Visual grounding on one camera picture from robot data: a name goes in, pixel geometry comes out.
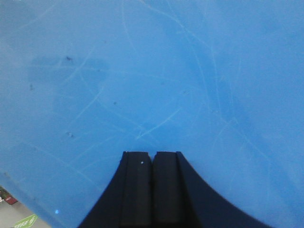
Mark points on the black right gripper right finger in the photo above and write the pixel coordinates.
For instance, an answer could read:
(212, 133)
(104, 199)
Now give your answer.
(182, 199)

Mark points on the green floor sign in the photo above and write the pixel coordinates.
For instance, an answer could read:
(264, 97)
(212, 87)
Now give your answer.
(26, 222)

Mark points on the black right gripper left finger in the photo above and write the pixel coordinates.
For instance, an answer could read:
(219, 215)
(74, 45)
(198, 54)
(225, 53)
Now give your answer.
(127, 200)

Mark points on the blue door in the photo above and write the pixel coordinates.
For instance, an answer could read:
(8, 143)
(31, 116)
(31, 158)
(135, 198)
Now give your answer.
(222, 81)

